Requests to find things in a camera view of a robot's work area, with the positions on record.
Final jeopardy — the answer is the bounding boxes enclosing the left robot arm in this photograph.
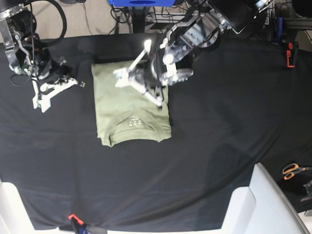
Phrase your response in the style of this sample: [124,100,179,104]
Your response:
[113,0,273,108]

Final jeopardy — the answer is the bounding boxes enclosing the red black clamp right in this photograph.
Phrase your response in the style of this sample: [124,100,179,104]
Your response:
[286,42,297,68]

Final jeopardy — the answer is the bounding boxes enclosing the white chair armrest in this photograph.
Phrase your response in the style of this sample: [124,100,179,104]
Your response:
[221,163,309,234]
[0,181,35,234]

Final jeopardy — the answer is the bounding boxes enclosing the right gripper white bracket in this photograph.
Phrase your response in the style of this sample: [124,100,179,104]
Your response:
[32,56,86,113]

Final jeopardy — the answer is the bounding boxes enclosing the light green T-shirt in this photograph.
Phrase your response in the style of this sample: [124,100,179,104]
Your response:
[92,61,172,147]

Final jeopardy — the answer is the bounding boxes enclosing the orange handled scissors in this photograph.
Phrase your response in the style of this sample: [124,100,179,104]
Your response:
[282,163,312,180]

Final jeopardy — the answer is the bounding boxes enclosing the red black clamp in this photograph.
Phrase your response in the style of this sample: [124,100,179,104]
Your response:
[286,42,297,68]
[68,214,89,234]

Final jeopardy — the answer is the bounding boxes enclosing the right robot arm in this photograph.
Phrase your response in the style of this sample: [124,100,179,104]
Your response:
[0,0,85,113]

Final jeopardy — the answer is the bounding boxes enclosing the blue plastic box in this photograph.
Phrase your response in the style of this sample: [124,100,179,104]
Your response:
[108,0,175,7]

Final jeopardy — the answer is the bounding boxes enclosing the white chair armrest right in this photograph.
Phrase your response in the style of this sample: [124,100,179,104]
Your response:
[221,163,309,234]

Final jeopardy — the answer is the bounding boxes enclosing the red black clamp front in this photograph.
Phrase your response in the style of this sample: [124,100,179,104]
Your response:
[68,214,89,234]

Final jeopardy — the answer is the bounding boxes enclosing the white chair armrest left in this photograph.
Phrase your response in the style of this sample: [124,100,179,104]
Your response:
[0,181,35,234]

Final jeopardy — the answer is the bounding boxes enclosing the black table cloth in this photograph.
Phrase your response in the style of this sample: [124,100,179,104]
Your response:
[0,34,312,232]

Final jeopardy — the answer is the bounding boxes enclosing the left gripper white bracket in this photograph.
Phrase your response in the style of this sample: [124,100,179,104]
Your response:
[113,39,167,110]

